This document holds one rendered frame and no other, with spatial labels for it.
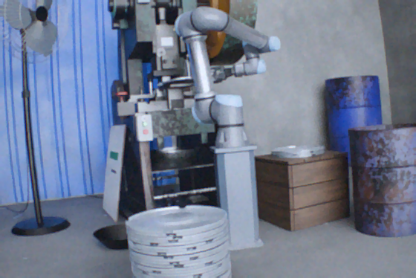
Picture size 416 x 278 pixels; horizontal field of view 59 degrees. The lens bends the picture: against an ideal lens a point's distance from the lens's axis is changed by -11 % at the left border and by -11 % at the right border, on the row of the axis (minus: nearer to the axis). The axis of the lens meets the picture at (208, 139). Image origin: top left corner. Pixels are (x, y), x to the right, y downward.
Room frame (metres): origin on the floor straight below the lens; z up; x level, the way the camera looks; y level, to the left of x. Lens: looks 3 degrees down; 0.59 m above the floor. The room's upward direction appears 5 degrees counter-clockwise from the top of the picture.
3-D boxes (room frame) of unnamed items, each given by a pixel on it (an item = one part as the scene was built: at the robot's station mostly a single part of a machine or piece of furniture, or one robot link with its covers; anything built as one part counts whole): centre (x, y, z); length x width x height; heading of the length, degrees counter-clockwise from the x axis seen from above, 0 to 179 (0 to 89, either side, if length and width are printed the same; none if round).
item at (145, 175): (2.52, 0.53, 0.45); 0.92 x 0.12 x 0.90; 22
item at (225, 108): (1.81, -0.10, 0.62); 0.13 x 0.12 x 0.14; 40
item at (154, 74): (2.50, 0.23, 0.86); 0.20 x 0.16 x 0.05; 112
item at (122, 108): (2.16, 0.43, 0.62); 0.10 x 0.06 x 0.20; 112
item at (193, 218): (1.13, 0.11, 0.31); 0.29 x 0.29 x 0.01
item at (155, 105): (2.50, 0.23, 0.68); 0.45 x 0.30 x 0.06; 112
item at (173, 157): (2.50, 0.23, 0.36); 0.34 x 0.34 x 0.10
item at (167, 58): (2.46, 0.21, 1.04); 0.17 x 0.15 x 0.30; 22
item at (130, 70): (2.63, 0.28, 0.83); 0.79 x 0.43 x 1.34; 22
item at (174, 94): (2.33, 0.16, 0.72); 0.25 x 0.14 x 0.14; 22
